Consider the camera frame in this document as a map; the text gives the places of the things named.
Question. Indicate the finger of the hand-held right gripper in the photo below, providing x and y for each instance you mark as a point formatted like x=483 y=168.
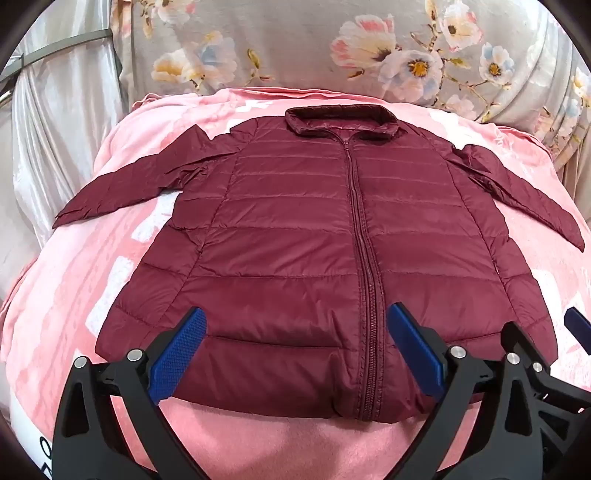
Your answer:
x=515 y=339
x=579 y=330

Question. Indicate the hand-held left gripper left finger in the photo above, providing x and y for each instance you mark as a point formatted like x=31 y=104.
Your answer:
x=182 y=350

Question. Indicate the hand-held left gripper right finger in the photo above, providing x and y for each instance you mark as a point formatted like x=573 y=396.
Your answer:
x=415 y=350

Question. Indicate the maroon puffer jacket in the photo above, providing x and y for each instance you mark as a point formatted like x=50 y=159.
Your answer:
x=286 y=249

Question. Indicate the pink printed blanket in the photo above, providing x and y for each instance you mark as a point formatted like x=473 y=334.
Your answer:
x=286 y=452

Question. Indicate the white satin curtain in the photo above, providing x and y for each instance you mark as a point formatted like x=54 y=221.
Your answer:
x=60 y=138

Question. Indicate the grey floral sheet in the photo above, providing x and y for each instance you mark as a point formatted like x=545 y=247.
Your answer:
x=286 y=41

